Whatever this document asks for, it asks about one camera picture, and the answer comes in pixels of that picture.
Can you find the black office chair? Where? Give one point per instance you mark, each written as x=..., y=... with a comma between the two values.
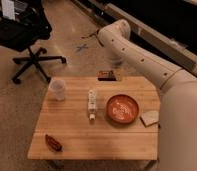
x=21, y=34

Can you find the light wooden table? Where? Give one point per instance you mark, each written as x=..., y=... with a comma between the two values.
x=68, y=122

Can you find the long grey metal rail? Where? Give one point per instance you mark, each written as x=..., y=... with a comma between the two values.
x=173, y=51

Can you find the dark rectangular eraser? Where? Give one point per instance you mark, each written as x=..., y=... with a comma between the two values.
x=106, y=76

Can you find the orange round plate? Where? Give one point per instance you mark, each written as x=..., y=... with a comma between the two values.
x=122, y=109

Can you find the white tube bottle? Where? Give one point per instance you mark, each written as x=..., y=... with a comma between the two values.
x=92, y=104

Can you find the dark red chili pepper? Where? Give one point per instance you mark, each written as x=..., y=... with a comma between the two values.
x=54, y=144

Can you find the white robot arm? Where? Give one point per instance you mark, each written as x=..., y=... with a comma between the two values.
x=177, y=135

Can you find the white sponge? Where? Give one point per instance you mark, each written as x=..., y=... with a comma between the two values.
x=149, y=118

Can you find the translucent plastic cup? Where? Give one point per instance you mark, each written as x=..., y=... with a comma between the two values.
x=58, y=88

